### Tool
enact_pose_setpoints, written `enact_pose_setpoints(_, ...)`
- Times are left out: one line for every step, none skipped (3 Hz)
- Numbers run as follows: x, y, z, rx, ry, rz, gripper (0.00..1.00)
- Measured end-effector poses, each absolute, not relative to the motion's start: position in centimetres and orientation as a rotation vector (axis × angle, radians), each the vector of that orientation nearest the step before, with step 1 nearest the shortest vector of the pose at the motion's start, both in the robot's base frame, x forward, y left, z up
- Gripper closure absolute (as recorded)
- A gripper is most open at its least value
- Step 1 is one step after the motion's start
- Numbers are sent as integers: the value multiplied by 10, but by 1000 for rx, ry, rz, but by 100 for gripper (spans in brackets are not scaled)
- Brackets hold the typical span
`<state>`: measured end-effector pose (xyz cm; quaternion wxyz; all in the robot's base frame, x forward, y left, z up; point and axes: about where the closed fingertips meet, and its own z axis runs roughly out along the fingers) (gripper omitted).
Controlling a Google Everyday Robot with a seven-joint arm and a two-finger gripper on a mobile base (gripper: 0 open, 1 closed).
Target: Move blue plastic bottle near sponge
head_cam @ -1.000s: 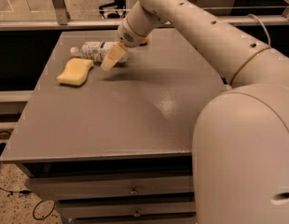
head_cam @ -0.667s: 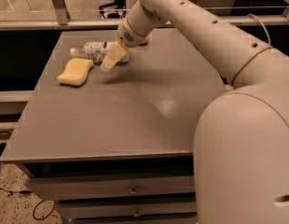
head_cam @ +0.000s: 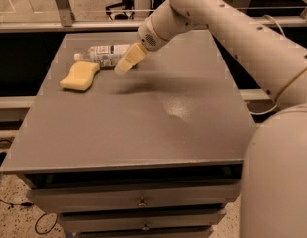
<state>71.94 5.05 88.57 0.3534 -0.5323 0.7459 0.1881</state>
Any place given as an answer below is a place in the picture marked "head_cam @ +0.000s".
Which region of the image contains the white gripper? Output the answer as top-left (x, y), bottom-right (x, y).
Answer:
top-left (114, 15), bottom-right (169, 75)

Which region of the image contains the clear blue-labelled plastic bottle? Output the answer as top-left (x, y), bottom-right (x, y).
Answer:
top-left (74, 44), bottom-right (130, 69)

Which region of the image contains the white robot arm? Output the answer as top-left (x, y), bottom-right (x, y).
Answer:
top-left (115, 0), bottom-right (307, 238)

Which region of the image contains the yellow sponge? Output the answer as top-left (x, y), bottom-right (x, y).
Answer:
top-left (60, 61), bottom-right (100, 91)

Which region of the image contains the black office chair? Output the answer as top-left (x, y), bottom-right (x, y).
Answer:
top-left (105, 0), bottom-right (135, 21)

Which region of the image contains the grey drawer cabinet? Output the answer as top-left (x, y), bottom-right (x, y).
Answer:
top-left (1, 31), bottom-right (255, 238)

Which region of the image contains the top grey drawer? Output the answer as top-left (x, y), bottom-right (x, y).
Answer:
top-left (27, 180), bottom-right (241, 213)

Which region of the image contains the grey drawer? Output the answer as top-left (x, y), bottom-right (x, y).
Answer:
top-left (27, 180), bottom-right (241, 213)
top-left (59, 209), bottom-right (226, 233)

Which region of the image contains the grey metal railing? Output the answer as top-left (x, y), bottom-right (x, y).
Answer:
top-left (0, 0), bottom-right (307, 32)

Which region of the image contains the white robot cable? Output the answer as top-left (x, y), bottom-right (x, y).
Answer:
top-left (249, 14), bottom-right (286, 117)

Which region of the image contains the black floor cable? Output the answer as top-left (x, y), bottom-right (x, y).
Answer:
top-left (0, 139), bottom-right (59, 235)

